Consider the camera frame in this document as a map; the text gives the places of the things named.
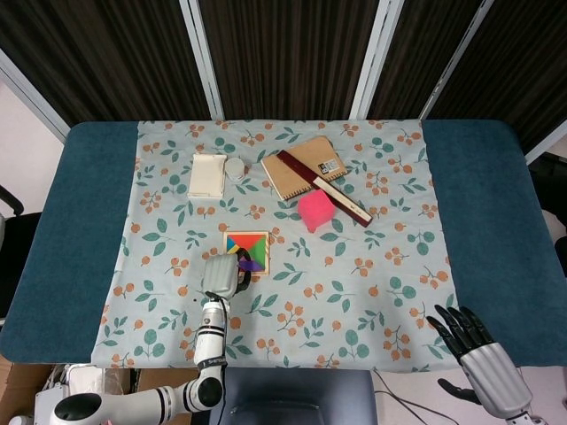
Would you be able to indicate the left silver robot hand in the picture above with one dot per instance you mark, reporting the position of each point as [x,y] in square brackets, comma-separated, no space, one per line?
[219,274]

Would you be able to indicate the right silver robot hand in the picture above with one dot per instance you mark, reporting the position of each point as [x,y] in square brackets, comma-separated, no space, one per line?
[491,372]

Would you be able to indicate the purple tangram piece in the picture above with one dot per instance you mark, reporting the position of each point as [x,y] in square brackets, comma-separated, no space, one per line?
[252,265]

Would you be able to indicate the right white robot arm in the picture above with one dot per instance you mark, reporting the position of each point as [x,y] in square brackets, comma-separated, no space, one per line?
[527,416]

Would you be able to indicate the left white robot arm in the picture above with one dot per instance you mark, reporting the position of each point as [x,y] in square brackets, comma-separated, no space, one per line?
[210,341]

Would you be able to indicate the yellow tangram square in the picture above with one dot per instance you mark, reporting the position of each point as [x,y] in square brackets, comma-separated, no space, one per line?
[235,250]

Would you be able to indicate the small blue tangram triangle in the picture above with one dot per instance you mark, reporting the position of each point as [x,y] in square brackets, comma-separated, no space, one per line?
[230,243]

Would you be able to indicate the large orange-red tangram triangle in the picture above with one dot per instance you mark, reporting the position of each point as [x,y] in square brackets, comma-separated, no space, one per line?
[246,240]

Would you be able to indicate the large green tangram triangle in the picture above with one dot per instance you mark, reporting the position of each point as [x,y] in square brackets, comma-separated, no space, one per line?
[259,254]

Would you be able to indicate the wooden tangram tray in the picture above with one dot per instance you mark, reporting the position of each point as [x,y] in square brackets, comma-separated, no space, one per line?
[267,252]

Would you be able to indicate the floral print tablecloth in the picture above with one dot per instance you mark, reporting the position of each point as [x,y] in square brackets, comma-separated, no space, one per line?
[310,283]

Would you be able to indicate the open white cardboard box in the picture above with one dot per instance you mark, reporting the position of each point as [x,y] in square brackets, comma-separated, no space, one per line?
[206,175]

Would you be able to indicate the small white lidded jar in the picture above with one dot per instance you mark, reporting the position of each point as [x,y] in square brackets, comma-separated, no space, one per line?
[235,169]

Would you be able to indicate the pink foam cube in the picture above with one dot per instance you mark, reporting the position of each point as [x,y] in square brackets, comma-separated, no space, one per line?
[315,210]

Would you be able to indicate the brown spiral notebook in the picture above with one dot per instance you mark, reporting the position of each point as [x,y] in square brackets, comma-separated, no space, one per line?
[288,177]

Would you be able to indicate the brown cardboard box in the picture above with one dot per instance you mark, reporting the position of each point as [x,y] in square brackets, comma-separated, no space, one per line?
[17,385]
[150,380]

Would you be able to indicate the dark grey chair back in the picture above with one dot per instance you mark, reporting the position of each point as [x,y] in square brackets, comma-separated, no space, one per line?
[301,394]

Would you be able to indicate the white electrical device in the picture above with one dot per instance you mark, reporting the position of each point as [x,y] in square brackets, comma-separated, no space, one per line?
[57,391]

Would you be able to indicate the black office chair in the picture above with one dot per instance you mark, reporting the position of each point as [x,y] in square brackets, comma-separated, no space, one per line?
[17,226]

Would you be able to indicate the dark folding screen panel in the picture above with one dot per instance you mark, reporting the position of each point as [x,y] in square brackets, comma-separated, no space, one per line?
[421,57]
[102,57]
[292,57]
[522,66]

